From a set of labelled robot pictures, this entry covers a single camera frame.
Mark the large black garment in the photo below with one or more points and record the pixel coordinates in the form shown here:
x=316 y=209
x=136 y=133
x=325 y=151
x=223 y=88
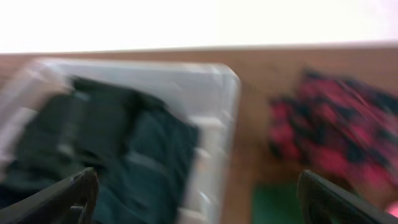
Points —
x=23 y=179

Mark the red plaid flannel shirt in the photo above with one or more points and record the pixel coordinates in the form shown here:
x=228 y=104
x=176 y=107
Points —
x=342 y=127

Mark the black cloth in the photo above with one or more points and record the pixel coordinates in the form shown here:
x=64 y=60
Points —
x=147 y=184
x=84 y=127

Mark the dark green cloth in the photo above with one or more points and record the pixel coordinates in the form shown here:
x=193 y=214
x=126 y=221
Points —
x=276 y=204

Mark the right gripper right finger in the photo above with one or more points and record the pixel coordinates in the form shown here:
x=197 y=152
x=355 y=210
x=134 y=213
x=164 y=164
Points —
x=323 y=202

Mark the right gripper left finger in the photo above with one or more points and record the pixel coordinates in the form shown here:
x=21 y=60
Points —
x=71 y=200

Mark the clear plastic storage bin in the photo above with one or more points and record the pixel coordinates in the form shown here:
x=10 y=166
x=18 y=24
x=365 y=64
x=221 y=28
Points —
x=206 y=94

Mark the pink garment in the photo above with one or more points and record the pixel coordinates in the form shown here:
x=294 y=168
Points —
x=392 y=209

